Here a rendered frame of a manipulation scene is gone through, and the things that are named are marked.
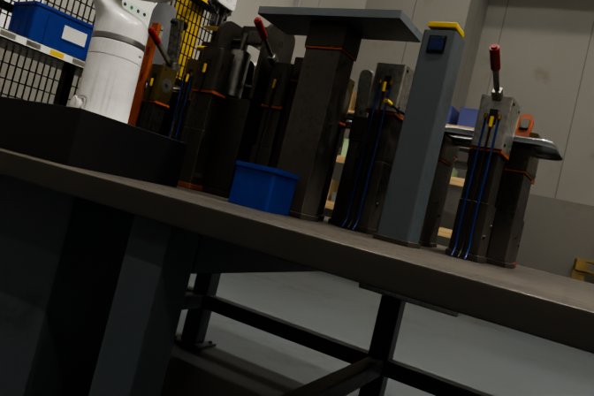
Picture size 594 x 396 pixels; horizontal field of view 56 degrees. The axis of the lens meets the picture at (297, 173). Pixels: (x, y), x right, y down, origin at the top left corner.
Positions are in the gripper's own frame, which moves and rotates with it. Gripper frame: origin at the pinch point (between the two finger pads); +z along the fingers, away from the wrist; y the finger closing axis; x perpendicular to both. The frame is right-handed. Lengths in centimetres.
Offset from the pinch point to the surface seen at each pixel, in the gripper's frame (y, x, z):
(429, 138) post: -37, -98, 36
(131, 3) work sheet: 7, 55, -8
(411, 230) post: -37, -99, 54
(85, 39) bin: -22.7, 35.5, 17.3
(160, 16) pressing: -0.7, 27.2, -0.6
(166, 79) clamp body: -17.6, -2.4, 26.6
